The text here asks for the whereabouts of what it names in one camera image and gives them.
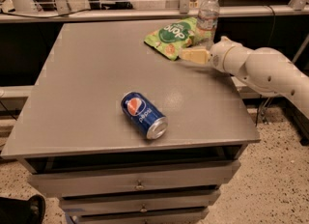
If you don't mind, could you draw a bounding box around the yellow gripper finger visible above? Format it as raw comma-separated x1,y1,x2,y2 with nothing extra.
179,48,210,65

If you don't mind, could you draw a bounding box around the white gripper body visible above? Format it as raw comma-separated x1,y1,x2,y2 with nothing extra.
209,36,253,76

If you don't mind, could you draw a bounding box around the clear plastic water bottle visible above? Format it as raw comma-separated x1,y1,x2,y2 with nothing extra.
195,0,220,50

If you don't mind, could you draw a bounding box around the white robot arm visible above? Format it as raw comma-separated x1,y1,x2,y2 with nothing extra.
179,36,309,118

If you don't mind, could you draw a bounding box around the green rice chip bag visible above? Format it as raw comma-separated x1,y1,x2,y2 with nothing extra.
144,17,197,61

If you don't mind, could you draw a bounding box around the blue pepsi can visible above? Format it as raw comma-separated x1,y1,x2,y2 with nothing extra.
121,92,168,140

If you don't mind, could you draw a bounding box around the black shoe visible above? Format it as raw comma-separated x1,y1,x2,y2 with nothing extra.
0,195,46,224

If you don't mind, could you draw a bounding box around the grey metal rail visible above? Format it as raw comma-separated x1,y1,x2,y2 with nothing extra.
0,5,309,23

